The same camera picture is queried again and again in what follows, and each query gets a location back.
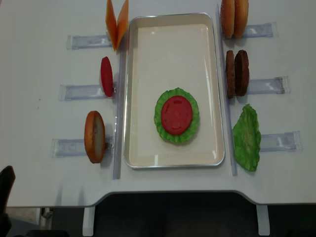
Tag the left orange cheese slice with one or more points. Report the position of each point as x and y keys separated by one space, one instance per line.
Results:
x=111 y=24

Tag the clear long rail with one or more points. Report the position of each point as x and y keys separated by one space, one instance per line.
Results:
x=226 y=100
x=120 y=106

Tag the clear holder for tomato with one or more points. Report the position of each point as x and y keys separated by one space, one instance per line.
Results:
x=81 y=92

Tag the clear holder for sesame buns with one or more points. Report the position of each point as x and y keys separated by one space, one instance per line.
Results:
x=267 y=30

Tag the standing red tomato slice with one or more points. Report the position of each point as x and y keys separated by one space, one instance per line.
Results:
x=107 y=77

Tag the standing bun slice left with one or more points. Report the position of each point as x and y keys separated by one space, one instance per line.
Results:
x=94 y=137

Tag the green lettuce leaf on tray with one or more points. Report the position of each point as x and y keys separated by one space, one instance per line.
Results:
x=191 y=130

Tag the clear holder for cheese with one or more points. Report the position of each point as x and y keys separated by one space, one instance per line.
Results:
x=85 y=42

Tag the white rectangular tray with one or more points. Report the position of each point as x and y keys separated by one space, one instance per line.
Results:
x=164 y=53

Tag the right orange cheese slice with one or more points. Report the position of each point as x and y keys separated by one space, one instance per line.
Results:
x=122 y=23

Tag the clear holder for bun slice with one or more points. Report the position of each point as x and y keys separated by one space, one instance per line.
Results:
x=63 y=148

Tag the standing green lettuce leaf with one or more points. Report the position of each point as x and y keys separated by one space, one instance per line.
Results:
x=247 y=139

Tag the sesame bun right of pair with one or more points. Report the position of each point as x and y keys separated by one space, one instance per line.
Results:
x=241 y=16

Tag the red tomato slice on tray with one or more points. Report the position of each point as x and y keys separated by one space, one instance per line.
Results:
x=176 y=115

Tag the clear holder for lettuce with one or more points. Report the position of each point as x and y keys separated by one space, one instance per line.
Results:
x=289 y=141

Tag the brown meat patty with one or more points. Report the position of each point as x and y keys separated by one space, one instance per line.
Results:
x=230 y=73
x=241 y=73

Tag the sesame bun left of pair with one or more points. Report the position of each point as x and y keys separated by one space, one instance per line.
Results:
x=227 y=16

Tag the orange cheese slice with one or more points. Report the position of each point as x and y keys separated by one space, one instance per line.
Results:
x=122 y=23
x=111 y=24

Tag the clear left long rail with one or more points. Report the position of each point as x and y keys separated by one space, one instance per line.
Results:
x=120 y=106

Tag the sesame bun of pair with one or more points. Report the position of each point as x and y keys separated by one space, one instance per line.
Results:
x=241 y=16
x=227 y=16

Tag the clear holder for patties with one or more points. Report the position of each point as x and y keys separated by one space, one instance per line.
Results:
x=277 y=85

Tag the clear right long rail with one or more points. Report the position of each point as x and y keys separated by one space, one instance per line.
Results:
x=226 y=100

